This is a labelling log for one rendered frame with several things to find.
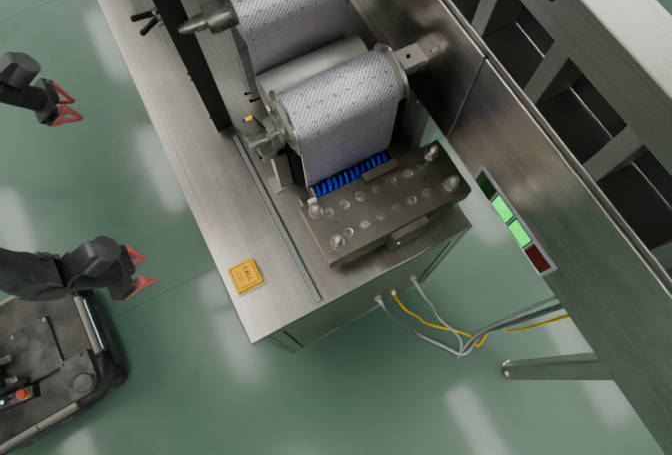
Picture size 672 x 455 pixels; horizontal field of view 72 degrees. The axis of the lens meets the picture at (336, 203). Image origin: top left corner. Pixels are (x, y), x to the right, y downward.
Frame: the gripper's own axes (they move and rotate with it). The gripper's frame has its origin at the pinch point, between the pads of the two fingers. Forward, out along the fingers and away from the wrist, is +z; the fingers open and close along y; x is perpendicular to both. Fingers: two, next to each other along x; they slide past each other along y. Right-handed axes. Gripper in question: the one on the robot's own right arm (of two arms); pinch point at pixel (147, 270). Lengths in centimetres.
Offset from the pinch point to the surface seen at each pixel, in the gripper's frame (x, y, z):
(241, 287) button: -7.7, -11.3, 18.5
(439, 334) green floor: -11, -49, 127
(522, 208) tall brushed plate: -73, -34, 19
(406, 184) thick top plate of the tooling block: -55, -12, 33
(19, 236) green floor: 114, 89, 55
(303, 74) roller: -54, 16, 9
